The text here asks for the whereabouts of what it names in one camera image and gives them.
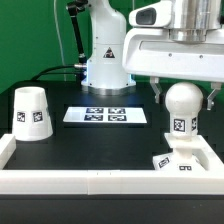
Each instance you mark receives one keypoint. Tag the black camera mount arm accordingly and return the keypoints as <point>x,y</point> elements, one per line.
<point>74,8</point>

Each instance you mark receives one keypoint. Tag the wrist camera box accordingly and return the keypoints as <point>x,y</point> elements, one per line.
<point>153,15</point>

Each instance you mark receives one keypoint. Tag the white lamp shade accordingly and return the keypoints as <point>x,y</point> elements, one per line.
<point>31,119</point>

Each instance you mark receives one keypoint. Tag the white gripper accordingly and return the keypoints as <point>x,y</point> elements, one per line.
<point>150,52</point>

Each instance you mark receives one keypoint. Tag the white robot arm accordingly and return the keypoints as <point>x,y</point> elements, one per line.
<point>177,39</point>

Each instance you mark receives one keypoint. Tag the white lamp base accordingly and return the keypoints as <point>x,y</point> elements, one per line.
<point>181,158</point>

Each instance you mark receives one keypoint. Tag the white U-shaped fence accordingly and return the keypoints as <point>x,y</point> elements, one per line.
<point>95,182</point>

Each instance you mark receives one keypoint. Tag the white lamp bulb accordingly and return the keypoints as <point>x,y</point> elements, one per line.
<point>184,102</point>

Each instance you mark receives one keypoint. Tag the white marker sheet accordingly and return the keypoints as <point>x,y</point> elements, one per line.
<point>111,115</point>

